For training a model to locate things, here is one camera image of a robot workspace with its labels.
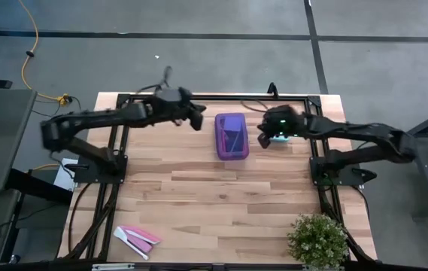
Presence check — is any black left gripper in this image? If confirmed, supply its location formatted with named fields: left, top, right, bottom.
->
left=150, top=86, right=208, bottom=132

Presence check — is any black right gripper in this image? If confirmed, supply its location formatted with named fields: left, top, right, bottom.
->
left=257, top=104, right=306, bottom=150

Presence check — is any purple plastic pencil case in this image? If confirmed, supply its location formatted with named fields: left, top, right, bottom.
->
left=214, top=111, right=250, bottom=162

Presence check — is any black table clamp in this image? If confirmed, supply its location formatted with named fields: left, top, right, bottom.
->
left=266, top=81, right=280, bottom=99

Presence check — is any small green potted plant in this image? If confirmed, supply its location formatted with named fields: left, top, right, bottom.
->
left=286, top=212, right=351, bottom=271

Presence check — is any white paper sheet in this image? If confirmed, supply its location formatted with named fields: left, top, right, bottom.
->
left=53, top=157, right=80, bottom=192

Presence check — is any grey desk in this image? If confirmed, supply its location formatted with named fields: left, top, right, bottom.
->
left=0, top=88, right=38, bottom=195

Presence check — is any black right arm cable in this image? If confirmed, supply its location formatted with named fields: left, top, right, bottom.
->
left=239, top=99, right=272, bottom=114

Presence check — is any yellow extension cable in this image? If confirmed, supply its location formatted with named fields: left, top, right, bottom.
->
left=17, top=0, right=73, bottom=106

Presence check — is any silver metal bracket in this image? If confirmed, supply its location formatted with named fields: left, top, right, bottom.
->
left=91, top=263, right=136, bottom=271

